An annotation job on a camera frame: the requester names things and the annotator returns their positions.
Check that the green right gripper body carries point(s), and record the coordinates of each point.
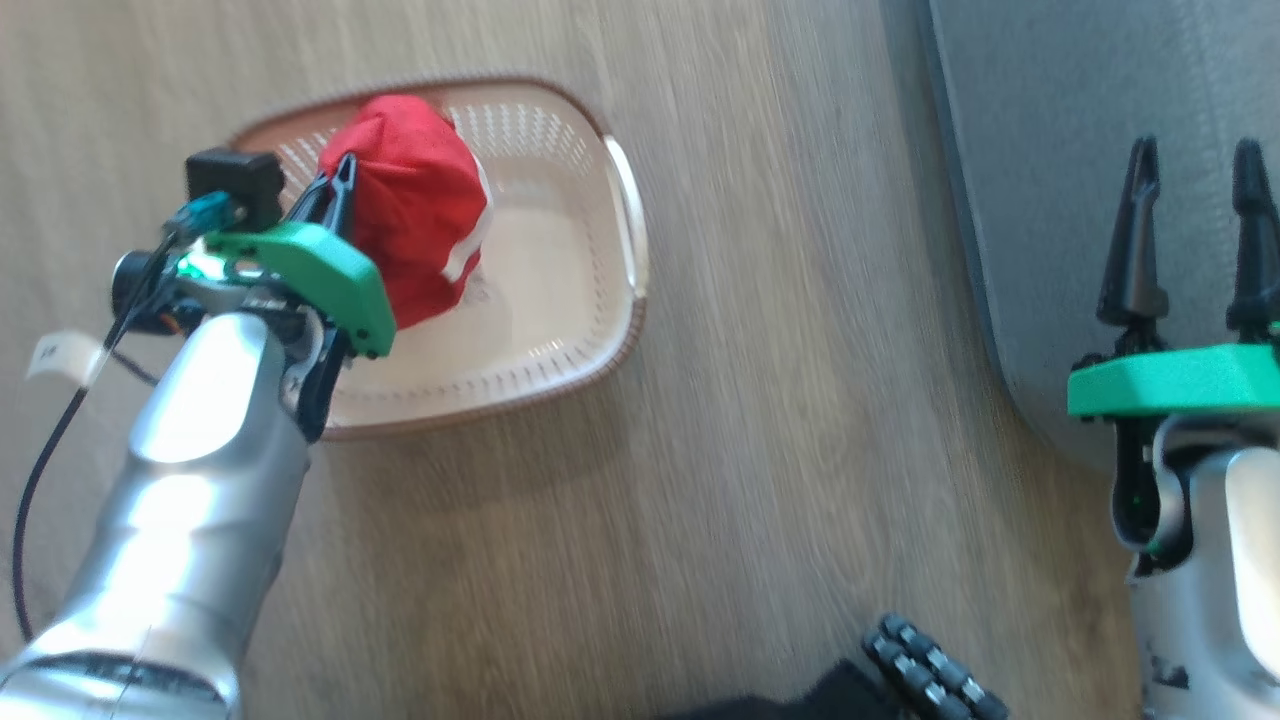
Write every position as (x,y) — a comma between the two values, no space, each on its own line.
(1170,380)

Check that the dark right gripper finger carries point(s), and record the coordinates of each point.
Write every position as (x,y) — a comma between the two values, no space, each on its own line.
(1132,260)
(1255,260)

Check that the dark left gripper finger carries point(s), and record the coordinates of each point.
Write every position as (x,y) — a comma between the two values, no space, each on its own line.
(345,195)
(308,205)

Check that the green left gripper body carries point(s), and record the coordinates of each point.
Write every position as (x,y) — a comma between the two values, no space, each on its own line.
(320,275)

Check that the red cloth garment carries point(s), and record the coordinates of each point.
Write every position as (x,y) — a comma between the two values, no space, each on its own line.
(420,210)

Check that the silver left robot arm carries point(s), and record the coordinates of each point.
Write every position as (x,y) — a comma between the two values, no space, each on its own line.
(190,500)

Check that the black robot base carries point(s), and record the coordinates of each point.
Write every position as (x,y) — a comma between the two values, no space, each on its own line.
(800,700)

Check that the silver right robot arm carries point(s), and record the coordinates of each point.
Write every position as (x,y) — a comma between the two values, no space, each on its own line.
(1220,600)

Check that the grey mat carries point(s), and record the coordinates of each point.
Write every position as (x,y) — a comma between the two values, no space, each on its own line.
(1060,150)

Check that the white perforated laundry basket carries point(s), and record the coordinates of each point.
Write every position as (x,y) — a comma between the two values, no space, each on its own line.
(560,300)

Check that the black roller wheel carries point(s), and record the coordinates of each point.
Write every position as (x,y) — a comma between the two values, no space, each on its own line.
(935,670)

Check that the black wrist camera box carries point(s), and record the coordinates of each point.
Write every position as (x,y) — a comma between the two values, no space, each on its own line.
(235,185)

